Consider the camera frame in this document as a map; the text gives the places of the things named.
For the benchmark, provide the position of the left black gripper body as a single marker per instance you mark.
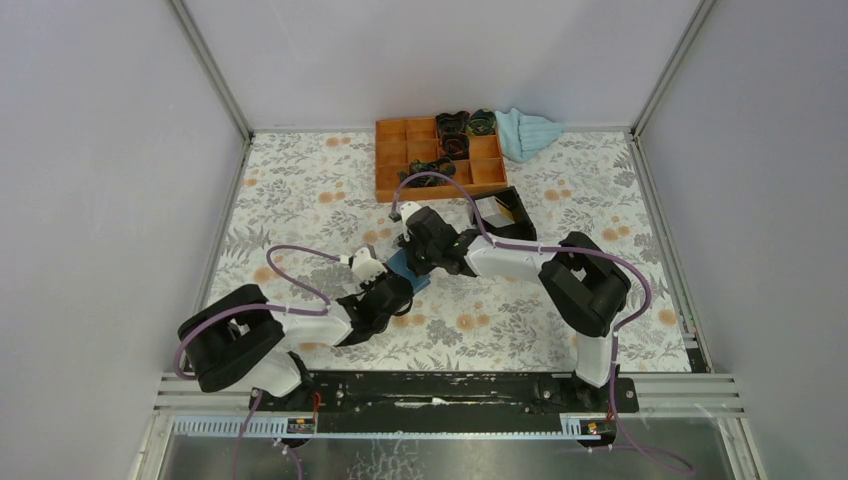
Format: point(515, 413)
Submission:
point(368, 287)

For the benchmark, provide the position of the black card box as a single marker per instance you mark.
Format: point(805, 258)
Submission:
point(524, 228)

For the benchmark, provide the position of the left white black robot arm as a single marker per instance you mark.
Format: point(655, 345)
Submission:
point(243, 338)

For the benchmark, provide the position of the black rolled band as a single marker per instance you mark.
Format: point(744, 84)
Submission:
point(455, 145)
point(447, 123)
point(482, 122)

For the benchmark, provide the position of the white card in box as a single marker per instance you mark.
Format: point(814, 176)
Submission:
point(487, 210)

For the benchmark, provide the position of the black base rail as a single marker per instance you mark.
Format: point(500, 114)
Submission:
point(501, 403)

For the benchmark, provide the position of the black rolled band left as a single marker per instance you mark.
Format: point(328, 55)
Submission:
point(447, 123)

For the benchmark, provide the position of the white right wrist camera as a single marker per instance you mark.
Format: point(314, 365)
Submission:
point(406, 210)

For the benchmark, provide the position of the gold card in box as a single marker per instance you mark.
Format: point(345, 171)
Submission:
point(505, 216)

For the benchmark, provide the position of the black rolled band top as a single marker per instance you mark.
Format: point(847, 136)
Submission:
point(482, 122)

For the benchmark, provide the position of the blue leather card holder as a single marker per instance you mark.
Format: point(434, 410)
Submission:
point(398, 264)

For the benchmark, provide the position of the light blue folded cloth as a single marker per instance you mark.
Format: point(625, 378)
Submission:
point(522, 136)

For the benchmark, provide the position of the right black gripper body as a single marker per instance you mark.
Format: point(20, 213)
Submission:
point(420, 259)

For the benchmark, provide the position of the black rolled band centre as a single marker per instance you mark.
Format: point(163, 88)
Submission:
point(455, 145)

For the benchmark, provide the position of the black tangled band pile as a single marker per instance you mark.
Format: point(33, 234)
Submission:
point(424, 171)

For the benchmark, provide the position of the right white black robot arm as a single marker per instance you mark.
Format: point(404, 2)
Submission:
point(584, 284)

